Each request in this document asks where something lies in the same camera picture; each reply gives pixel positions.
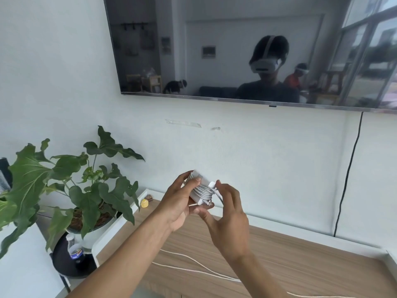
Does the person's left hand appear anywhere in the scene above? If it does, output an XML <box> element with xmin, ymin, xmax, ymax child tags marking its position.
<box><xmin>154</xmin><ymin>171</ymin><xmax>202</xmax><ymax>233</ymax></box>

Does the person's right hand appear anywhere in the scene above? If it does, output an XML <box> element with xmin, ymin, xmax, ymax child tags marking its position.
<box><xmin>193</xmin><ymin>180</ymin><xmax>251</xmax><ymax>262</ymax></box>

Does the white charger with wound cable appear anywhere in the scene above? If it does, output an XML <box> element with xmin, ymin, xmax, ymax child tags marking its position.
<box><xmin>184</xmin><ymin>170</ymin><xmax>225</xmax><ymax>210</ymax></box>

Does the person's left forearm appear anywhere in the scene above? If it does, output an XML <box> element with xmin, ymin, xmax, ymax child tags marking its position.
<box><xmin>67</xmin><ymin>210</ymin><xmax>171</xmax><ymax>298</ymax></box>

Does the person's right forearm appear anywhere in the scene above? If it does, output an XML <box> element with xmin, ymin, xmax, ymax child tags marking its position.
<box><xmin>221</xmin><ymin>250</ymin><xmax>290</xmax><ymax>298</ymax></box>

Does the clear tape strip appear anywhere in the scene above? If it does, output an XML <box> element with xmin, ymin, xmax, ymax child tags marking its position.
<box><xmin>165</xmin><ymin>119</ymin><xmax>202</xmax><ymax>128</ymax></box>

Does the wooden white-framed television cabinet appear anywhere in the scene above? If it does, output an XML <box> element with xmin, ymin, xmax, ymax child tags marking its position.
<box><xmin>91</xmin><ymin>189</ymin><xmax>397</xmax><ymax>298</ymax></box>

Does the white plant pot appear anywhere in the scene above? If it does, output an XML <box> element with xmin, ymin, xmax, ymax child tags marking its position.
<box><xmin>66</xmin><ymin>208</ymin><xmax>123</xmax><ymax>249</ymax></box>

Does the clear plastic bottle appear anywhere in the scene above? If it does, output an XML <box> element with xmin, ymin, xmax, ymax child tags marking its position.
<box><xmin>65</xmin><ymin>233</ymin><xmax>85</xmax><ymax>265</ymax></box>

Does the black round side table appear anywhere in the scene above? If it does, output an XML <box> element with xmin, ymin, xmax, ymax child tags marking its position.
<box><xmin>51</xmin><ymin>234</ymin><xmax>98</xmax><ymax>279</ymax></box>

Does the green leafy plant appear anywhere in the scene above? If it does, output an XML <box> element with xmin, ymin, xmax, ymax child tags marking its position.
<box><xmin>0</xmin><ymin>125</ymin><xmax>146</xmax><ymax>260</ymax></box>

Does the dark object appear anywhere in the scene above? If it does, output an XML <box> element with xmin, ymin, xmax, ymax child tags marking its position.
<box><xmin>0</xmin><ymin>157</ymin><xmax>13</xmax><ymax>195</ymax></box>

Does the white side cabinet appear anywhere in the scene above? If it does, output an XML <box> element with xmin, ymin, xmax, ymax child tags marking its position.
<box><xmin>0</xmin><ymin>222</ymin><xmax>71</xmax><ymax>298</ymax></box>

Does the white cable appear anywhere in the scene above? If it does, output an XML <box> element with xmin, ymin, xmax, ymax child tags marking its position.
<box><xmin>151</xmin><ymin>249</ymin><xmax>362</xmax><ymax>298</ymax></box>

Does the black wall-mounted television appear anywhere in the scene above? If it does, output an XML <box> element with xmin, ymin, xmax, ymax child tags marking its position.
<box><xmin>103</xmin><ymin>0</ymin><xmax>397</xmax><ymax>114</ymax></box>

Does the black power cable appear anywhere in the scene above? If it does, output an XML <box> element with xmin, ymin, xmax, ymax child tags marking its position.
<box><xmin>333</xmin><ymin>112</ymin><xmax>364</xmax><ymax>238</ymax></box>

